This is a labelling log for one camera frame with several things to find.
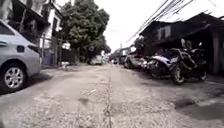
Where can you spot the white vehicle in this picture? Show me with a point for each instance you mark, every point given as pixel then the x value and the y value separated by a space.
pixel 96 60

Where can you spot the parked vehicle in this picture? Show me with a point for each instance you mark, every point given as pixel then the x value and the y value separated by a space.
pixel 132 61

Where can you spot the grey cracked concrete road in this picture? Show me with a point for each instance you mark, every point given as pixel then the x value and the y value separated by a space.
pixel 110 100

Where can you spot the white and dark motorcycle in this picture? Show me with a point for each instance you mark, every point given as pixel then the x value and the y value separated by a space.
pixel 158 65

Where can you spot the big green tree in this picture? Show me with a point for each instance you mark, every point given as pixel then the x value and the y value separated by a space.
pixel 83 26

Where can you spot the white multi-storey building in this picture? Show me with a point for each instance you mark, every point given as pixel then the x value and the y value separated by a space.
pixel 36 23

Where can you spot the dark wooden house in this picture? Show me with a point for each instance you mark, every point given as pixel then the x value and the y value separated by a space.
pixel 196 33

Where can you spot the silver car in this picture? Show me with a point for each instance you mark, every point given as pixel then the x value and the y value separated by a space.
pixel 16 56

